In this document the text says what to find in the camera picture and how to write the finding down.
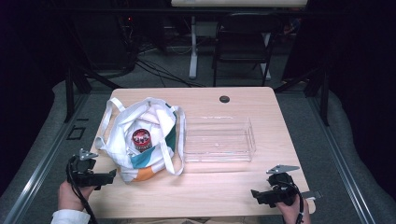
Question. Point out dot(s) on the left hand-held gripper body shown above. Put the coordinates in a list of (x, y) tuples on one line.
[(85, 174)]

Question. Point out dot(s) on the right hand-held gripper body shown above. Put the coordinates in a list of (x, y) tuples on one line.
[(281, 186)]

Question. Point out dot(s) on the red can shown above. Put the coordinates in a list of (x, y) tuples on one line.
[(142, 140)]

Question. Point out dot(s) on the white teal orange tote bag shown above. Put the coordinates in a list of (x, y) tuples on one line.
[(155, 124)]

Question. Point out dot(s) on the clear plastic container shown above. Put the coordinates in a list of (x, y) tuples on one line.
[(218, 140)]

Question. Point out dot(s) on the person's left hand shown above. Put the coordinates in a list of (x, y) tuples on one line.
[(71, 196)]

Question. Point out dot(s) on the person's right hand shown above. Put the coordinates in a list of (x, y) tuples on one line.
[(292, 213)]

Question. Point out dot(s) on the black metal stand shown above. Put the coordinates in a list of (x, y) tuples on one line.
[(70, 93), (323, 93)]

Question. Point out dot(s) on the dark table grommet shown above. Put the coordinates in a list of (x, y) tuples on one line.
[(224, 99)]

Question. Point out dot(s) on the black chair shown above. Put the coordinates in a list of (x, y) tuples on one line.
[(241, 40)]

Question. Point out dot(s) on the white-legged desk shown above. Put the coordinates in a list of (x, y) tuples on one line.
[(193, 46)]

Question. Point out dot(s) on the aluminium floor rail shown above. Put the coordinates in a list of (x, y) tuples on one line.
[(339, 161), (37, 174)]

